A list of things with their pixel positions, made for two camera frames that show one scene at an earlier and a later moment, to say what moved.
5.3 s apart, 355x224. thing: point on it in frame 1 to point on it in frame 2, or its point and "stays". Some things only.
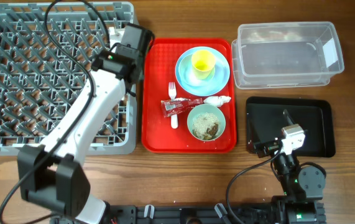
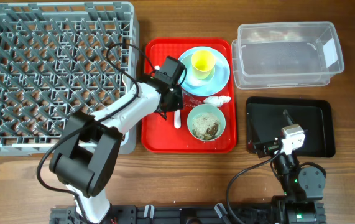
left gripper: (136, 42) to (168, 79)
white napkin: (217, 100) stays
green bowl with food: (206, 122) stays
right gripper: (267, 147) stays
